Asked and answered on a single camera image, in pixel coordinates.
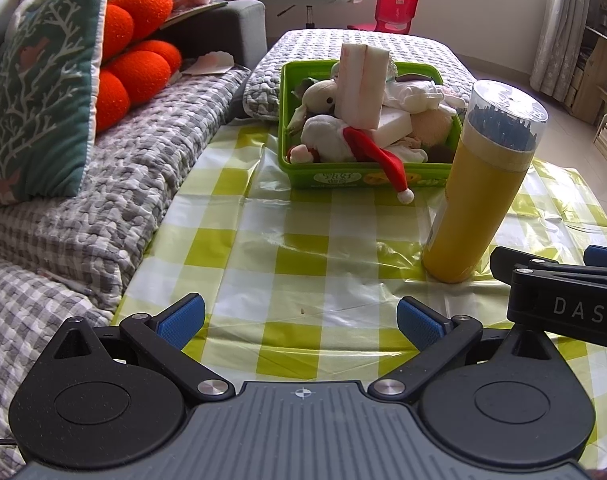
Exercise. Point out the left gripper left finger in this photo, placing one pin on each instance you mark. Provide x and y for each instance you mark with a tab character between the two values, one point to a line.
159	340

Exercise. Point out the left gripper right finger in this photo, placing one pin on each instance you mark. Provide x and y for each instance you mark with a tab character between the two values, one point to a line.
441	343

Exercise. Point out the pink fuzzy sock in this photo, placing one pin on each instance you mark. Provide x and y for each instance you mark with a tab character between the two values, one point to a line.
432	127

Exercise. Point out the white foam block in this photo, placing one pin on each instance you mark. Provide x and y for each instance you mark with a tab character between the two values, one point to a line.
393	125

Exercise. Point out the santa hat plush toy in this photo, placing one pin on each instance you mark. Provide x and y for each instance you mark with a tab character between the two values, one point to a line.
328	139

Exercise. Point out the white glove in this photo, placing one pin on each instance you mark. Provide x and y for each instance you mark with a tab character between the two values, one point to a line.
416	97

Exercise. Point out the pink foam block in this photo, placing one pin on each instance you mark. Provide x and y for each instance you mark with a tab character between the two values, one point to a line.
361	84

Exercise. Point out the green terry cloth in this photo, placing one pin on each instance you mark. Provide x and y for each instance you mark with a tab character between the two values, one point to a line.
406	153

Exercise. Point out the grey checkered sofa cover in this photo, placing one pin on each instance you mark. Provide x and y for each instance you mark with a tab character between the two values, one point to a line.
66	257

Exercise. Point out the yellow cylinder canister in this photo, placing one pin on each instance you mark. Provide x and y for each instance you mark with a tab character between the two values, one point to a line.
503	128

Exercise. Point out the green plastic bin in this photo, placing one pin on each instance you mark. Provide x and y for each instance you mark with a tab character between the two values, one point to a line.
433	172

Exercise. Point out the green tree pattern pillow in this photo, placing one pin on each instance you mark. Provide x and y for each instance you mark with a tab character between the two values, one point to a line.
49	76

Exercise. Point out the orange bumpy cushion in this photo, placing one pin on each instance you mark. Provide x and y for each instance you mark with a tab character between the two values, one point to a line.
135	66

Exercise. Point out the white paper scrap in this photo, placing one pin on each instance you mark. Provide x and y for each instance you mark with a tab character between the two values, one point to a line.
212	63

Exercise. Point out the grey curtain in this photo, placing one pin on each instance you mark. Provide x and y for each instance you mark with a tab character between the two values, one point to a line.
558	47

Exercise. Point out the grey sofa armrest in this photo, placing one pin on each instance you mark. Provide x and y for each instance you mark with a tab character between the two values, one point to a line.
238	28

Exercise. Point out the red plastic chair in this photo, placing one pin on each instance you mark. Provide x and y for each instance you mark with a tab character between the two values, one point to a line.
391	16

